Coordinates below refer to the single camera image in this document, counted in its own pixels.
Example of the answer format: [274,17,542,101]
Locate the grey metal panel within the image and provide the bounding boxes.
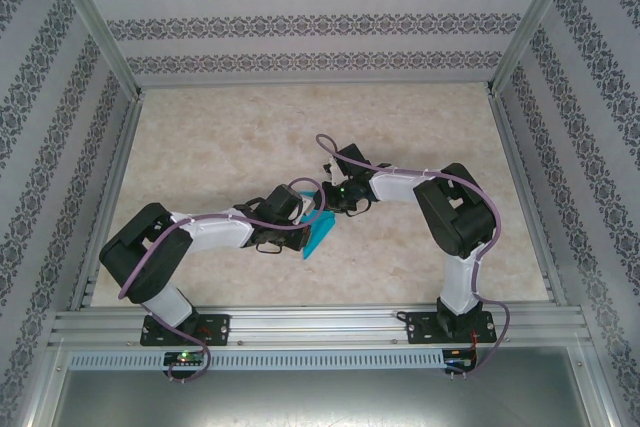
[49,369,601,427]

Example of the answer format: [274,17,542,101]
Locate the small circuit board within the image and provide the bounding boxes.
[164,351,206,367]
[444,349,479,368]

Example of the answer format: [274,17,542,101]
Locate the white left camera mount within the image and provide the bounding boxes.
[294,195,316,226]

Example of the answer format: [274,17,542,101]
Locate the thin black right gripper cable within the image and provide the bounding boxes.
[343,198,372,218]

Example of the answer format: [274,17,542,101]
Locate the long aluminium mounting rail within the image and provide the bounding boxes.
[47,309,596,348]

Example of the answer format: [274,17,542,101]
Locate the slotted grey cable duct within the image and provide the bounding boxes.
[67,350,446,371]

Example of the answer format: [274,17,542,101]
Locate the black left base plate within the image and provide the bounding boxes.
[139,314,232,348]

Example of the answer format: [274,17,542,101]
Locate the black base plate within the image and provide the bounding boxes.
[402,310,496,346]
[139,314,232,348]

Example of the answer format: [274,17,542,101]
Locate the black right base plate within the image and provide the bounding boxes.
[402,310,496,346]

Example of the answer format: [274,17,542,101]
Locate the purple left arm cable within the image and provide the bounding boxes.
[117,176,324,386]

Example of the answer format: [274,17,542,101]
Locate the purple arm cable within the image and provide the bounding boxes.
[117,176,324,386]
[314,133,512,381]

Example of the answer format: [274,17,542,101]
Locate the aluminium side rail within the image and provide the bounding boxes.
[487,91,570,308]
[68,91,146,311]

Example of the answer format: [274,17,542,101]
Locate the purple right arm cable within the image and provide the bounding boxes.
[314,133,512,381]

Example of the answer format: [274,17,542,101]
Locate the aluminium frame post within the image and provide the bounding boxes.
[47,0,146,101]
[485,0,587,98]

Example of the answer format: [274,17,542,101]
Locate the aluminium frame bar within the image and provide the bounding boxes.
[574,339,629,427]
[19,339,69,427]

